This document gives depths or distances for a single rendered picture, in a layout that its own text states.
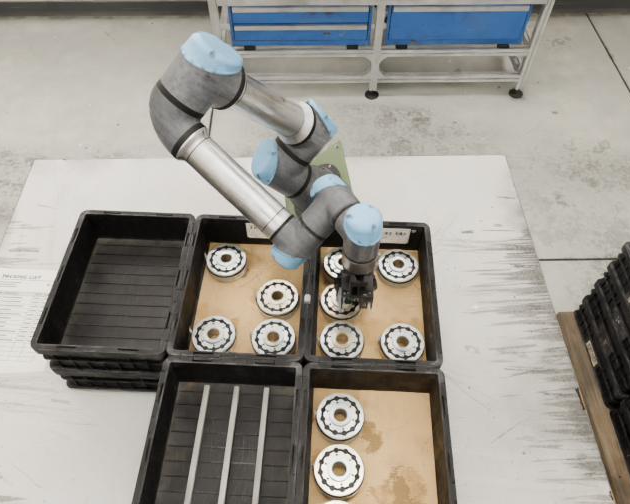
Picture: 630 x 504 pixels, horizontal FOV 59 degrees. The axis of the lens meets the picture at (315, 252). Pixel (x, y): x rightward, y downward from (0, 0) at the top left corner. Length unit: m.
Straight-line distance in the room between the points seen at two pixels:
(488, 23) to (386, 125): 0.71
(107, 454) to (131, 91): 2.42
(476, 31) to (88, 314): 2.42
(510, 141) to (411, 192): 1.43
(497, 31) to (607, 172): 0.92
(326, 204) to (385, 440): 0.52
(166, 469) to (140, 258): 0.56
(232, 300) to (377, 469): 0.53
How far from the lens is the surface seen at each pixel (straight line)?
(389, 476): 1.24
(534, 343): 1.60
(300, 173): 1.55
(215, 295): 1.42
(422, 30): 3.12
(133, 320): 1.44
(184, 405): 1.31
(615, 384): 2.16
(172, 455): 1.28
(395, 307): 1.40
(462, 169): 1.93
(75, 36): 4.06
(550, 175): 3.07
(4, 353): 1.67
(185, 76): 1.19
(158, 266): 1.51
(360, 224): 1.06
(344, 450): 1.22
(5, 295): 1.78
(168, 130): 1.21
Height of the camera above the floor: 2.02
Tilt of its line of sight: 54 degrees down
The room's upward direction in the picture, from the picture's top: straight up
